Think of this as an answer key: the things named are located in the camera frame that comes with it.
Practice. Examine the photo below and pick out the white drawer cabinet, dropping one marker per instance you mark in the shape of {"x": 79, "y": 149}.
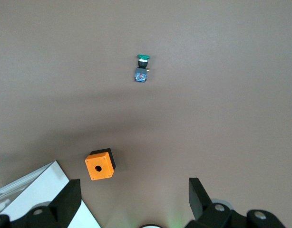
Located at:
{"x": 41, "y": 190}

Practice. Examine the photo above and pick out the green mushroom push button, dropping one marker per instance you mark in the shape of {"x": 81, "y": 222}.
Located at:
{"x": 141, "y": 74}

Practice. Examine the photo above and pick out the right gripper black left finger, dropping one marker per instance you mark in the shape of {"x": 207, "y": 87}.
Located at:
{"x": 62, "y": 209}

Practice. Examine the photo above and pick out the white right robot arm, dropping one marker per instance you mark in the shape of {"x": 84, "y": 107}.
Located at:
{"x": 150, "y": 226}

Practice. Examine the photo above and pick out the orange button box with hole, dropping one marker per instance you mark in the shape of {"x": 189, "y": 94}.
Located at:
{"x": 98, "y": 166}

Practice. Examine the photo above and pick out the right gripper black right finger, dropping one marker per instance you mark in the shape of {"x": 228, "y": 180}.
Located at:
{"x": 207, "y": 213}

